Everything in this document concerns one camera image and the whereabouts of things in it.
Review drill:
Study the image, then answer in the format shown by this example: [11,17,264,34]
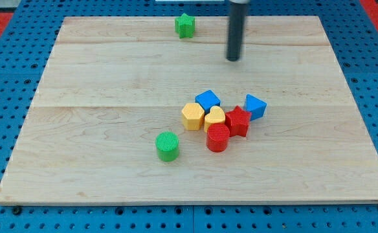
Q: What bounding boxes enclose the red star block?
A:
[225,105,252,137]

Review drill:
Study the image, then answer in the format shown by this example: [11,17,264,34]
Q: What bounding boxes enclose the green star block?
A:
[175,13,195,39]

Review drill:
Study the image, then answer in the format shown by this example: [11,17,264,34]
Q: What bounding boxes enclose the yellow hexagon block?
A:
[181,103,205,131]

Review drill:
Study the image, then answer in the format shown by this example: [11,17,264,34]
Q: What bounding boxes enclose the blue cube block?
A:
[195,90,221,114]

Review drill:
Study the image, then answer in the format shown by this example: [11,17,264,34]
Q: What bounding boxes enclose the yellow heart block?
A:
[204,105,226,133]

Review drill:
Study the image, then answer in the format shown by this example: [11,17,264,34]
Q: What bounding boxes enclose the red cylinder block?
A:
[206,124,230,152]

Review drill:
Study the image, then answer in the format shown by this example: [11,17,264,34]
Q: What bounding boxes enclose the green cylinder block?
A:
[155,131,179,162]

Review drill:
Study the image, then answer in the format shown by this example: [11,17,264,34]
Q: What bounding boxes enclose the light wooden board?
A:
[0,16,378,206]

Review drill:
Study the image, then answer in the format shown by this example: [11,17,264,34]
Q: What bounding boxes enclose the blue triangle block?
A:
[244,94,267,121]

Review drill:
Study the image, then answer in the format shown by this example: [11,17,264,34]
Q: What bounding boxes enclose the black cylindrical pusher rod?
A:
[226,0,250,61]

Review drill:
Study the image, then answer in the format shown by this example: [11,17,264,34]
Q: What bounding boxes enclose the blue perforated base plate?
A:
[0,0,378,232]

